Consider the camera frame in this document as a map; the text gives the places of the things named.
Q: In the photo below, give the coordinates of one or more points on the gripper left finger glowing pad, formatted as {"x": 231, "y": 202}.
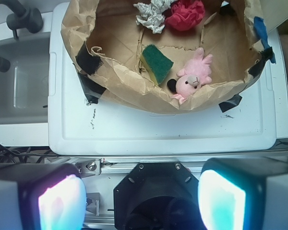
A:
{"x": 41, "y": 197}

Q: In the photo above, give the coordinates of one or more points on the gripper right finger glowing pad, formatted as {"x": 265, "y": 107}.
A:
{"x": 244, "y": 194}

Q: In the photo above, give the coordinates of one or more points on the green and yellow sponge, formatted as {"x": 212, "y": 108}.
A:
{"x": 156, "y": 64}

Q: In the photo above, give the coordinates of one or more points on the white plastic bin lid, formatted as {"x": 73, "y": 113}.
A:
{"x": 76, "y": 127}

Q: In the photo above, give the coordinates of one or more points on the black tape right lower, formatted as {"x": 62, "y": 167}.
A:
{"x": 231, "y": 103}

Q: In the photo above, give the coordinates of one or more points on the black tape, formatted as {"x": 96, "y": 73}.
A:
{"x": 231, "y": 103}
{"x": 87, "y": 62}
{"x": 257, "y": 68}
{"x": 91, "y": 89}

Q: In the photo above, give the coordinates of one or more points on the grey toy sink basin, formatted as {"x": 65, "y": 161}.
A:
{"x": 24, "y": 87}

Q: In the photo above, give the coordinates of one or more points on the black tape left lower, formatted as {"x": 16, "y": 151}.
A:
{"x": 91, "y": 89}

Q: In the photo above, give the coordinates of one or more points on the black tape right upper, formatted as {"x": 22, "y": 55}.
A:
{"x": 257, "y": 68}

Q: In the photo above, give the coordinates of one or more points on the pink plush toy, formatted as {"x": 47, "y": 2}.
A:
{"x": 195, "y": 74}

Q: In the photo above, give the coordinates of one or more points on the black tape left upper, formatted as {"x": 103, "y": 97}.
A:
{"x": 87, "y": 62}

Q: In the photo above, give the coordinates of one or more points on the brown paper bag liner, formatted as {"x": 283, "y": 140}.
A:
{"x": 109, "y": 29}

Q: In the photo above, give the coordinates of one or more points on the blue tape strip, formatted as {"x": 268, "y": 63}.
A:
{"x": 261, "y": 33}

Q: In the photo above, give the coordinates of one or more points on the dark grey sink faucet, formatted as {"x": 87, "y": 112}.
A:
{"x": 21, "y": 17}

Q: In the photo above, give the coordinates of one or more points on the crumpled red paper ball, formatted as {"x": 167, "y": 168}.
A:
{"x": 185, "y": 14}

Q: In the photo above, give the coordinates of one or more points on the crumpled white paper ball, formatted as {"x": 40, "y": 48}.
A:
{"x": 151, "y": 15}

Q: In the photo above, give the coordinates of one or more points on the aluminium frame rail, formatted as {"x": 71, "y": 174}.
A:
{"x": 93, "y": 166}

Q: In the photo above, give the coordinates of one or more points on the black octagonal mount plate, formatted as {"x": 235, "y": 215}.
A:
{"x": 157, "y": 196}

